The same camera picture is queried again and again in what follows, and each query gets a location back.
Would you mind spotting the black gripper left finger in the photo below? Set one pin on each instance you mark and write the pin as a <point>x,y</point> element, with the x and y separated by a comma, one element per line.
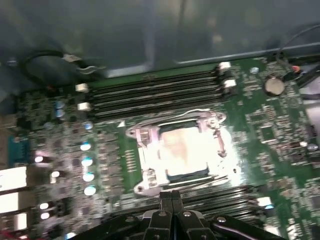
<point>165,225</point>

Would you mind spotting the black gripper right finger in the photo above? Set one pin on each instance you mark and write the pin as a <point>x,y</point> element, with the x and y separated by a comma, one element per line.
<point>181,225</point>

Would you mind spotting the metal socket cover frame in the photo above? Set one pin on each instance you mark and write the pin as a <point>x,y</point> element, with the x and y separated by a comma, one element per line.
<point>150,160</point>

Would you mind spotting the silver CPU plate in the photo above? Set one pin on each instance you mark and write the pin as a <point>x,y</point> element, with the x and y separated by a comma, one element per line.
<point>182,150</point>

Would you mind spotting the CPU socket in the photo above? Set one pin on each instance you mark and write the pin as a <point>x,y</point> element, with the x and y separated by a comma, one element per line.
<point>141,189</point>

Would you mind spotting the RAM slot white clips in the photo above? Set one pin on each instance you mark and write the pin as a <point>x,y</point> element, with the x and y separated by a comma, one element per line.
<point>150,96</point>
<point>150,77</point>

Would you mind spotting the small silver capacitor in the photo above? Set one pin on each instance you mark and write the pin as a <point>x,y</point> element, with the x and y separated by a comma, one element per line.
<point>90,190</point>
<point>60,104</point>
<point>60,113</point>
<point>88,177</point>
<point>86,146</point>
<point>87,162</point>
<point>88,125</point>

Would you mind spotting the green motherboard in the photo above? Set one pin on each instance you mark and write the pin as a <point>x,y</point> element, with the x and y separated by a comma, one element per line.
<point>275,162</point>

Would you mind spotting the silver rear port block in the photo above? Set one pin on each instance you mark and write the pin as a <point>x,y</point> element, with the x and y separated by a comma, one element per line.
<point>12,177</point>
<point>12,221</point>

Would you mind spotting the blue rear port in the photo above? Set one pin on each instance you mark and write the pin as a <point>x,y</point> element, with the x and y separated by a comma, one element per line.
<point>18,150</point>

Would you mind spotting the silver coin battery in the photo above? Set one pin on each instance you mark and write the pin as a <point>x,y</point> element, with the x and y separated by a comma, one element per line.
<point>274,86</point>

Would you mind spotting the black PC case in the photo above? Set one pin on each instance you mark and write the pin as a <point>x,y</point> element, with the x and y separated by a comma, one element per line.
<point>150,30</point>

